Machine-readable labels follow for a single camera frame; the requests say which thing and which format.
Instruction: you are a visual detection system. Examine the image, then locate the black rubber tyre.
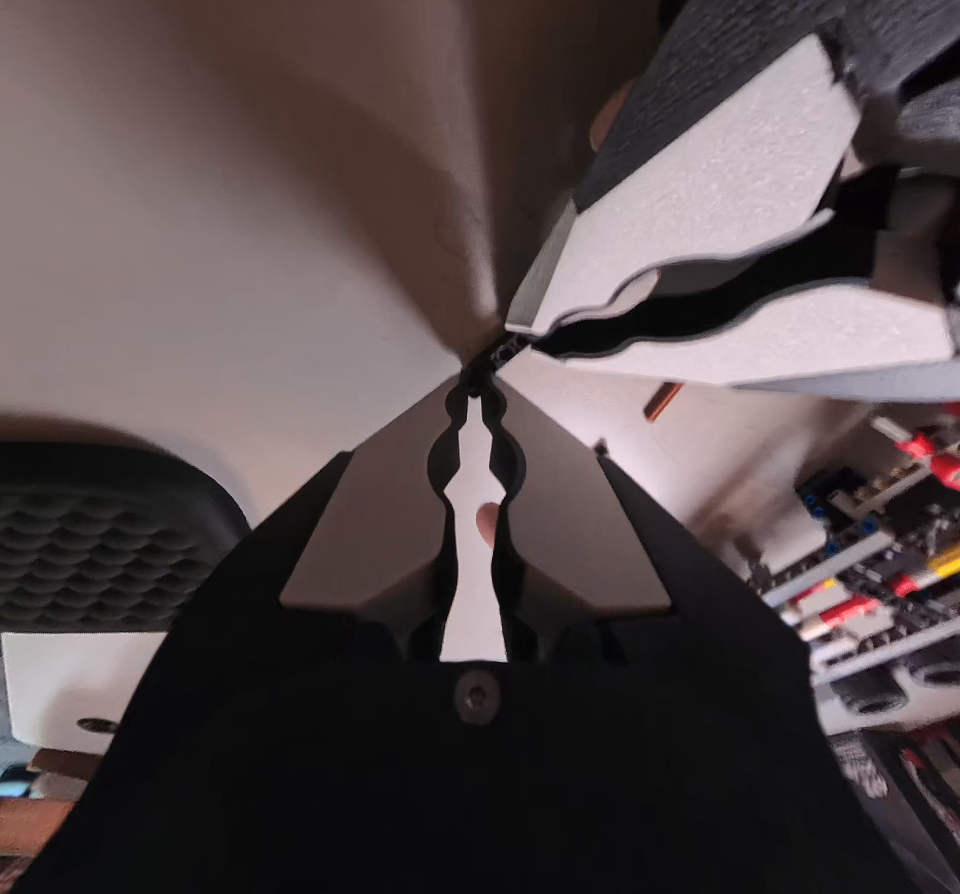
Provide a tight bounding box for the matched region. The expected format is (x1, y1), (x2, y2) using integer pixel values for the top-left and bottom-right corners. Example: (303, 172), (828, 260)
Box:
(903, 639), (960, 689)
(832, 665), (912, 715)

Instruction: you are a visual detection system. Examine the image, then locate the black lego beam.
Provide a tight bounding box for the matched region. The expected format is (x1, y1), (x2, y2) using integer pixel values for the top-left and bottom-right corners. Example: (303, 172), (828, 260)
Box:
(468, 335), (526, 394)

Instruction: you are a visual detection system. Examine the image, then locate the black textured cushion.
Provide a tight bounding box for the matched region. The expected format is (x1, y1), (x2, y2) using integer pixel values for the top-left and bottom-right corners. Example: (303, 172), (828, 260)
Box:
(0, 442), (252, 633)

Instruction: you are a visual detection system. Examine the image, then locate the lego set box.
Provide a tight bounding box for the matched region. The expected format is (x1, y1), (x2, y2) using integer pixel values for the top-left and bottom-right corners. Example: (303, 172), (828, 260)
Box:
(825, 729), (960, 894)

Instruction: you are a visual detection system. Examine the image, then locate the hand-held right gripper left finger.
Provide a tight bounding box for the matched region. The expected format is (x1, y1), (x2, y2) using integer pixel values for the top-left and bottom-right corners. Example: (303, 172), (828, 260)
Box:
(279, 372), (470, 609)

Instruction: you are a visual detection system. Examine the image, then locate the white panel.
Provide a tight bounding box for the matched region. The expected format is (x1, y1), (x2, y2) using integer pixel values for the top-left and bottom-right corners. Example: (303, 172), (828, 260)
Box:
(0, 631), (170, 756)

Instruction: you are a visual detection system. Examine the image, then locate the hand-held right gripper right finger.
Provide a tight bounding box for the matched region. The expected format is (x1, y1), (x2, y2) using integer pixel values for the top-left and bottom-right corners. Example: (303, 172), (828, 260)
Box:
(487, 376), (672, 614)

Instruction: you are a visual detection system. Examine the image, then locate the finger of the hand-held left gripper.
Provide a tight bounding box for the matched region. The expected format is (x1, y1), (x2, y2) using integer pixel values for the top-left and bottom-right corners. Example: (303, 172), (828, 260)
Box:
(504, 31), (864, 336)
(534, 282), (960, 391)

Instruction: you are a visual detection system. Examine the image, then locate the lego car chassis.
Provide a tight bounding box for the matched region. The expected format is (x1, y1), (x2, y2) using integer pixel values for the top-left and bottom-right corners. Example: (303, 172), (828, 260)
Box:
(720, 402), (960, 685)

